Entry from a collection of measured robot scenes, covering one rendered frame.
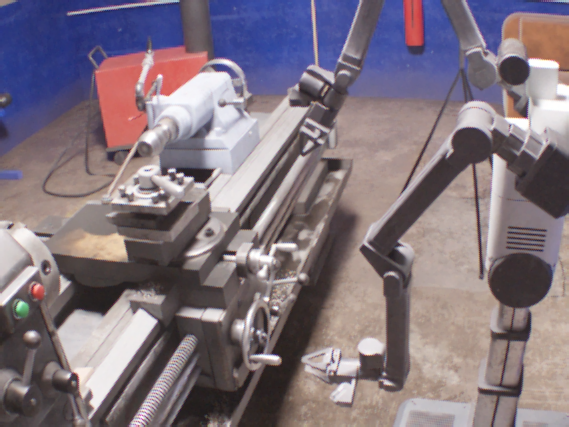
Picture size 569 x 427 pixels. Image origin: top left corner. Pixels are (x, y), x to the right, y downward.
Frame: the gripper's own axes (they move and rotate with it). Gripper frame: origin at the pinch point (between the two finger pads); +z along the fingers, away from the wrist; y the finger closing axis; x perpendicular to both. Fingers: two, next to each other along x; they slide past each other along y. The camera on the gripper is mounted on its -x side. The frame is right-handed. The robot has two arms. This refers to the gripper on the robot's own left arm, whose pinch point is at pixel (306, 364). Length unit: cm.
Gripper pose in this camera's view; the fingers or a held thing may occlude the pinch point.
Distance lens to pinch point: 171.3
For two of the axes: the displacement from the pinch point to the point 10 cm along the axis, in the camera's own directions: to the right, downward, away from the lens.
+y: 2.0, 6.1, 7.7
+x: 2.3, -7.9, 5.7
